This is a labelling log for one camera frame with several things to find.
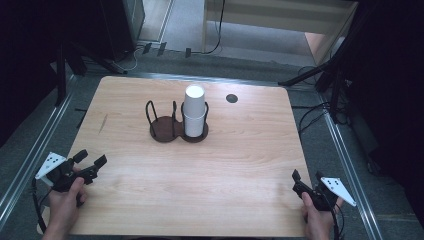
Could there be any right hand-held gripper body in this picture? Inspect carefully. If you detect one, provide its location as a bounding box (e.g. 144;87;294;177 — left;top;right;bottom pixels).
293;177;357;212

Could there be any hand-held gripper black cable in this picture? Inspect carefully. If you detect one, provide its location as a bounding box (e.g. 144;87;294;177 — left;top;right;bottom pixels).
329;203;346;240
31;178;48;234

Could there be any white shelf unit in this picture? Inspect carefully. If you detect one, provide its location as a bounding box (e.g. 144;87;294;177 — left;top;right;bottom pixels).
201;0;360;66

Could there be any dark cabinet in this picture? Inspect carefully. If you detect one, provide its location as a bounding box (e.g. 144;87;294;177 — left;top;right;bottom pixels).
99;0;146;62

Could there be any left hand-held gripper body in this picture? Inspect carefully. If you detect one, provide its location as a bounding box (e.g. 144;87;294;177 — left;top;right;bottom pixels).
34;152;99;193

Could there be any black hanging cable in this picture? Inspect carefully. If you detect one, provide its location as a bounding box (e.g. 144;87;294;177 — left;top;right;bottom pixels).
199;0;226;56

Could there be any left hand-held gripper black cable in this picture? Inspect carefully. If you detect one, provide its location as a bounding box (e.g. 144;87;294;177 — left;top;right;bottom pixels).
31;178;48;234

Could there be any right hand-held gripper black cable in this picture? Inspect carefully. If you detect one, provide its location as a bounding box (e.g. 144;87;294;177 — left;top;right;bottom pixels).
329;203;346;240

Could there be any person's right hand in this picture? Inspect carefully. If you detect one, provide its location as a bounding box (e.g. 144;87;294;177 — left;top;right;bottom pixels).
300;192;344;240

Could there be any black metal stand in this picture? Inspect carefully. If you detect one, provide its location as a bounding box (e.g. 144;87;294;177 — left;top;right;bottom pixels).
278;9;368;125

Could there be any black tripod stand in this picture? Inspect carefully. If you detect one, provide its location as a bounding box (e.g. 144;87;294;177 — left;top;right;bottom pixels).
53;39;129;108

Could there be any black floor cable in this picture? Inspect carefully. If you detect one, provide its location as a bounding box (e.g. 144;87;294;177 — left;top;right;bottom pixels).
291;101;334;138

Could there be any metal floor rail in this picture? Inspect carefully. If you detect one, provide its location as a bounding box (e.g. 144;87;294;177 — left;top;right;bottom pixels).
0;74;78;232
318;93;384;240

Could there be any white paper cup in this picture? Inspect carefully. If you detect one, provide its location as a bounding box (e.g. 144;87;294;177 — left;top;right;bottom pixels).
182;114;206;138
183;84;207;118

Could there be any white floor cable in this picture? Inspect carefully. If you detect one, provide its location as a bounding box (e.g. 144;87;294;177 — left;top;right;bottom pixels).
111;44;148;73

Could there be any dark curtain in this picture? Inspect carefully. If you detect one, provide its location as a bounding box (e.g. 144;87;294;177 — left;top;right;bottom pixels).
344;0;424;219
0;0;113;148

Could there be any dark wooden wire cup holder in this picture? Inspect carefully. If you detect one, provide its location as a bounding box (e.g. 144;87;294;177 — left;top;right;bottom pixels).
145;99;210;144

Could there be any person's left hand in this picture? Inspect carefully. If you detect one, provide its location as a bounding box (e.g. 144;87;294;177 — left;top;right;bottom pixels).
46;177;88;235

